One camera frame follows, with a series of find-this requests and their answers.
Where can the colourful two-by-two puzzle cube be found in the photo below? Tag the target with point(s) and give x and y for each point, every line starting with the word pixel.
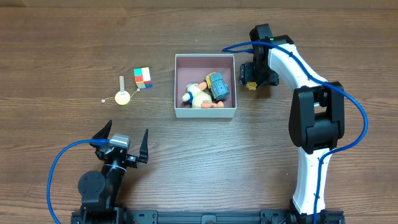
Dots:
pixel 142 77

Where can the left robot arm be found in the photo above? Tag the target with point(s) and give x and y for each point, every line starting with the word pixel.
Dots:
pixel 100 189

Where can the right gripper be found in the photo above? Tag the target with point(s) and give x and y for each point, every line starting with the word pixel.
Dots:
pixel 245 74

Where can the yellow and grey toy truck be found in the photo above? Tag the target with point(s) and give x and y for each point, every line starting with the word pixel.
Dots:
pixel 217 86

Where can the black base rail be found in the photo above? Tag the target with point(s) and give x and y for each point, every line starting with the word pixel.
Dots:
pixel 264 216

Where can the plush duck toy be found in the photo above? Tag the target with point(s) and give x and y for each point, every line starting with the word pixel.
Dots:
pixel 198 98

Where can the yellow wooden rattle drum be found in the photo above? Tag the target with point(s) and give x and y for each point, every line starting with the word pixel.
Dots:
pixel 122 97

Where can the round golden cookie toy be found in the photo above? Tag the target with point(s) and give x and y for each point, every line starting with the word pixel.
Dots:
pixel 251 85

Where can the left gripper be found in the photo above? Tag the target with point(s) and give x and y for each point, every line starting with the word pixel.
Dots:
pixel 125 157

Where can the white box with maroon interior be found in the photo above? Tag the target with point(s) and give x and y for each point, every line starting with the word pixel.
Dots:
pixel 193 68

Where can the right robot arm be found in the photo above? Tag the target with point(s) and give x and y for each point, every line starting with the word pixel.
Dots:
pixel 316 120

